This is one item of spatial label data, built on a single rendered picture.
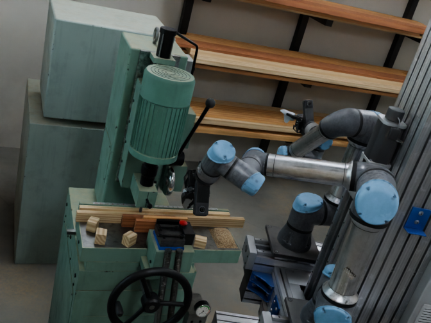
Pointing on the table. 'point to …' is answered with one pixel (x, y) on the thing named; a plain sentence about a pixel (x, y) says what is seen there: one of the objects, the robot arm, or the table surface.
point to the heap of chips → (222, 238)
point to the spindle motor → (161, 114)
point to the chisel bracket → (142, 192)
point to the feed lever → (193, 132)
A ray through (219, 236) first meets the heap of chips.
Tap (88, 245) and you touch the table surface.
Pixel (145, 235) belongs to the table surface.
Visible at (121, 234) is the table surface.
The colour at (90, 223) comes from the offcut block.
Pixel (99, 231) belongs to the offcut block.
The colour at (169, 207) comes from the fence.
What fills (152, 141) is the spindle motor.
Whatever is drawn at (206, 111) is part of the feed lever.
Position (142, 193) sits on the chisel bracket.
